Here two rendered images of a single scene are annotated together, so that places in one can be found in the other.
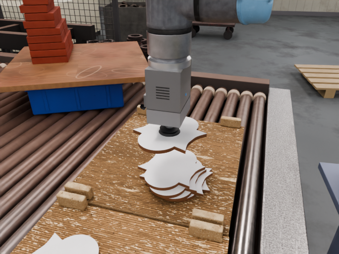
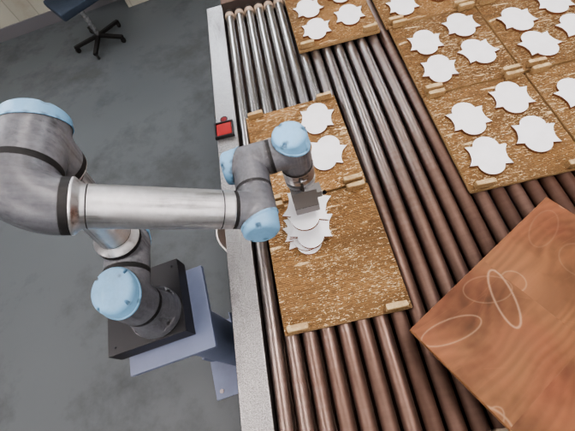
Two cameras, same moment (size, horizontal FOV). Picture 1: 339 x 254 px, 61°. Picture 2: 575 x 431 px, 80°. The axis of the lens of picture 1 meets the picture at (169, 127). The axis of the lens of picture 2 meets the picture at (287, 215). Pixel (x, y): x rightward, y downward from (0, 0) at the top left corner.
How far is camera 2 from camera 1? 1.11 m
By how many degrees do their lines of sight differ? 90
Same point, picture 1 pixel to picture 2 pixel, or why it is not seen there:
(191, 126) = (295, 218)
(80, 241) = (327, 165)
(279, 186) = (243, 268)
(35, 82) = (518, 233)
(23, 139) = (470, 215)
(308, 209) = not seen: outside the picture
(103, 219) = (328, 182)
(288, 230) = (234, 234)
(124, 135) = (382, 257)
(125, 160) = (355, 228)
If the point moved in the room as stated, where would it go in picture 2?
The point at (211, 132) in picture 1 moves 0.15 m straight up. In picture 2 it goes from (311, 304) to (304, 290)
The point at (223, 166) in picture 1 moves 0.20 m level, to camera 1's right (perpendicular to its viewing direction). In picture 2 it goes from (282, 260) to (223, 292)
